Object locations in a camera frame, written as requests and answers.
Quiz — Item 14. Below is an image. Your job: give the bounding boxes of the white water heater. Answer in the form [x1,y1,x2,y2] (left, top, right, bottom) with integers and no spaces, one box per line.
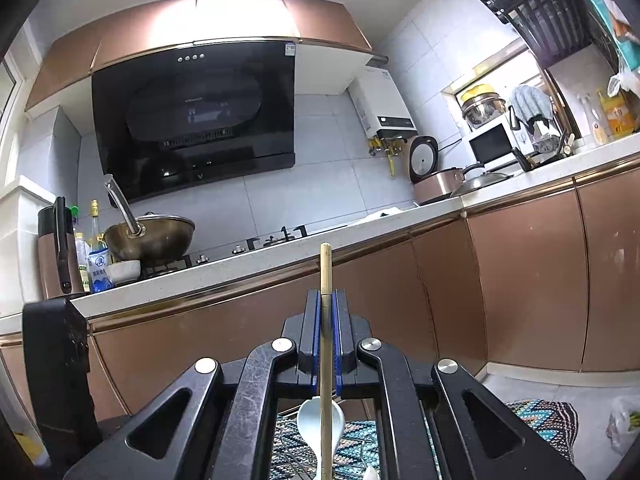
[350,66,417,139]

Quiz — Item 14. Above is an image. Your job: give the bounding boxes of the white plastic bag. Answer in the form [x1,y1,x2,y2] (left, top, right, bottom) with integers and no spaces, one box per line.
[607,69,640,107]

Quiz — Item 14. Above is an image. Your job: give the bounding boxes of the bronze rice cooker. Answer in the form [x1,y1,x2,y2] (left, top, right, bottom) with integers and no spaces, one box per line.
[405,135,466,204]

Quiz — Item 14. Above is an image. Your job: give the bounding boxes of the black range hood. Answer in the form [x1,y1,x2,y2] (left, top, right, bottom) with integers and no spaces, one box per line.
[91,40,297,204]

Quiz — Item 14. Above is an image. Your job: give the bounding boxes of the steel wire utensil holder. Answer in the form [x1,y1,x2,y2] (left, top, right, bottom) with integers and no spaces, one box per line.
[272,410,383,480]

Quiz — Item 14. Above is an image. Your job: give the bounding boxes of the black gas stove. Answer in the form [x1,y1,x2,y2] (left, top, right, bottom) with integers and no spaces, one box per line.
[140,225,351,281]

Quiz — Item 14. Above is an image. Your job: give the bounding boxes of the light bamboo chopstick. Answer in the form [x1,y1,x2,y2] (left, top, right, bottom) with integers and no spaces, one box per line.
[319,242,333,480]

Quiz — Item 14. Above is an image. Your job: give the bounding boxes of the yellow oil bottle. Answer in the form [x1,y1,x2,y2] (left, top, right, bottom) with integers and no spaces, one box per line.
[597,89,630,138]

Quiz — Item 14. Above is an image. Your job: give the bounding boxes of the clear spray bottle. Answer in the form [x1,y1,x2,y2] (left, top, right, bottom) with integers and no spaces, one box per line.
[580,92,608,148]

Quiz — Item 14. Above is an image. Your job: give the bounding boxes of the blue white salt packet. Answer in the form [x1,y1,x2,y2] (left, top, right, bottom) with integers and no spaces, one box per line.
[87,200,117,293]

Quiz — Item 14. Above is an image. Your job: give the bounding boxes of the steel pot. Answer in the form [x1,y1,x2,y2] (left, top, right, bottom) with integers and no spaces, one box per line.
[460,86,507,128]

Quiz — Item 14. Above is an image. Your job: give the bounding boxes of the white folded cloth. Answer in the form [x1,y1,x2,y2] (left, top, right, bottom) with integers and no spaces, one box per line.
[360,208,416,224]

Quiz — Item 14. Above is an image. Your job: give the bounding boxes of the blue hanging towel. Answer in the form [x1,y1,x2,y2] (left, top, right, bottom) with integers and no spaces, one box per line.
[509,85,553,123]

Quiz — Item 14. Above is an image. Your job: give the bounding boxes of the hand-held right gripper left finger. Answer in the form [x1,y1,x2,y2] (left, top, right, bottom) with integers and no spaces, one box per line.
[62,289,323,480]

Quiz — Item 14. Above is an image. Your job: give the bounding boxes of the steel pan lid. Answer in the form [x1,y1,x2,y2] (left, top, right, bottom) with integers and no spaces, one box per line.
[450,162,516,197]

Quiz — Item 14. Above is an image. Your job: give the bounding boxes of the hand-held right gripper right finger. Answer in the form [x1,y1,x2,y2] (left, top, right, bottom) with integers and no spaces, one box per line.
[332,289,586,480]

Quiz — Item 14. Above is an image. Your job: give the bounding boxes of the steel wok with handle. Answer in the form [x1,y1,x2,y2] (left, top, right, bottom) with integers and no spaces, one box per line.
[102,174,196,263]

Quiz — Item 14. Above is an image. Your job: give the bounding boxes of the bronze electric kettle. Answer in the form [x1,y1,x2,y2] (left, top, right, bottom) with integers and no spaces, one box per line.
[37,196,88,301]

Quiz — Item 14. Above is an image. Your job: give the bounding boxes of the clear plastic bag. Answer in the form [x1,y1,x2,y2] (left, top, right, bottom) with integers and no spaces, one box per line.
[607,397,640,456]

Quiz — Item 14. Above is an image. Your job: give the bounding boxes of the black frying pan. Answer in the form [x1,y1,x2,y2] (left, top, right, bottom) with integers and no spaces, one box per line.
[512,147,568,173]

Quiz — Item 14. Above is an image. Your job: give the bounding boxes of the zigzag patterned cloth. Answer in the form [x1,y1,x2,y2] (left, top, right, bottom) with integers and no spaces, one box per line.
[270,399,579,480]

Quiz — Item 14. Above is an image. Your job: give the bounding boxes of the white bowl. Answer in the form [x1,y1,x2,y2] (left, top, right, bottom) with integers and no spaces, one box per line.
[106,259,142,283]

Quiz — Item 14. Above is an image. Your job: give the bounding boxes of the yellow gas valve pipes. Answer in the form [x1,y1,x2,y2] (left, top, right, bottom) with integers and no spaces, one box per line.
[369,137,401,178]

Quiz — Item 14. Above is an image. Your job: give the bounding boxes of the teal printed bag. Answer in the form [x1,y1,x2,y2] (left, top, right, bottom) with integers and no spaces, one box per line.
[575,0,640,71]

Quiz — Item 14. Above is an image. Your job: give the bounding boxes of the white microwave oven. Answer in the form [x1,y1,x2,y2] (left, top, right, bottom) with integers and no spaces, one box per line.
[467,121,518,166]

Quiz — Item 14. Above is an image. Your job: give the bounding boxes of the black wall rack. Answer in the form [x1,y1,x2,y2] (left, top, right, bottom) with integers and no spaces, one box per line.
[467,0,613,68]

